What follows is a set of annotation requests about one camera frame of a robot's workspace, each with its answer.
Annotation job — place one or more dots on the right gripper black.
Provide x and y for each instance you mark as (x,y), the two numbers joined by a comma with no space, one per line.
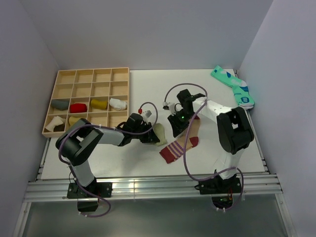
(177,127)

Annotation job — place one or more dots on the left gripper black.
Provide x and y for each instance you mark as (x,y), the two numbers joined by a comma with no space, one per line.
(150,138)

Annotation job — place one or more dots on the pale green ankle sock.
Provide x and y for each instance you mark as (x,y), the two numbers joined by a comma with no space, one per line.
(160,134)

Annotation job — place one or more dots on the tan maroon striped sock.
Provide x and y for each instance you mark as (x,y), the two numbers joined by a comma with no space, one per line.
(175,149)

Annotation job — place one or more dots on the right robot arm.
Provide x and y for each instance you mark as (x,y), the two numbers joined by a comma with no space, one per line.
(234,130)

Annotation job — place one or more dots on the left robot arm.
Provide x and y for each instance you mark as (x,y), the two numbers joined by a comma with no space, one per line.
(79,141)

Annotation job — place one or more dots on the wooden compartment tray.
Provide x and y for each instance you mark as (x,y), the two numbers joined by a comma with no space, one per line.
(83,85)

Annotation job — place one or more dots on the mustard yellow rolled sock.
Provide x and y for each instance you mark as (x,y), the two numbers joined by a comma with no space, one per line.
(97,104)

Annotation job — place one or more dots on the red rolled sock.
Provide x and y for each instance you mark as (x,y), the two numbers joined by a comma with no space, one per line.
(78,108)

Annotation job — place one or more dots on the teal patterned sock pair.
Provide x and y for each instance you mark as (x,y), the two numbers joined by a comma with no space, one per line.
(238,86)

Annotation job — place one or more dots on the grey rolled sock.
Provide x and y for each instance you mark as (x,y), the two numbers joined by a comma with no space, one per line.
(60,104)

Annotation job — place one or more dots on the white and brown rolled sock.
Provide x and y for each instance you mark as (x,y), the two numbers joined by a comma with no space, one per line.
(56,121)

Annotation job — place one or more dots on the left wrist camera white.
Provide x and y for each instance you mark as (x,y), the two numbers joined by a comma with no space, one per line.
(144,114)

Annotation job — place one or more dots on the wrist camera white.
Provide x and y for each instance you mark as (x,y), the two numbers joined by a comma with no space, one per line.
(144,114)
(168,106)

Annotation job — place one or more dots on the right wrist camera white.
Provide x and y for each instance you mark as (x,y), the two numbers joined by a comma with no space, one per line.
(168,106)

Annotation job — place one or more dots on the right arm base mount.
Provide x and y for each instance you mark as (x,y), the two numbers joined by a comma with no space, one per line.
(230,191)

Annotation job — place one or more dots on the aluminium frame rail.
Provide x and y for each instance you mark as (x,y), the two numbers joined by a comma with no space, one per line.
(146,188)

